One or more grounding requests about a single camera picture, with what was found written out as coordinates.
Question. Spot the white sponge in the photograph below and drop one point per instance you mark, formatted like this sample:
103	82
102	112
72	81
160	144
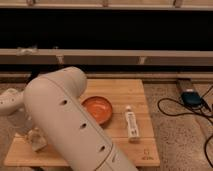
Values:
37	140

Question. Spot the wooden table board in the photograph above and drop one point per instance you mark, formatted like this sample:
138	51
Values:
120	93

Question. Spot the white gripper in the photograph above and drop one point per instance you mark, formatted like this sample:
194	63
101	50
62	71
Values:
21	121

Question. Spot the blue power adapter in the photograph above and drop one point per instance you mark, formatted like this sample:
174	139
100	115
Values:
191	99

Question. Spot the grey power strip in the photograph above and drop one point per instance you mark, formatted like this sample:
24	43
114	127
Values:
185	86

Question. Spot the white tube bottle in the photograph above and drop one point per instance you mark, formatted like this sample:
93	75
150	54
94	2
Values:
132	127

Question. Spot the orange bowl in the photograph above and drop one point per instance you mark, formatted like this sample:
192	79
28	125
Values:
99	108

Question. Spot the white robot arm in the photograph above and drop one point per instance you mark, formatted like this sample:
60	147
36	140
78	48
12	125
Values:
52	101

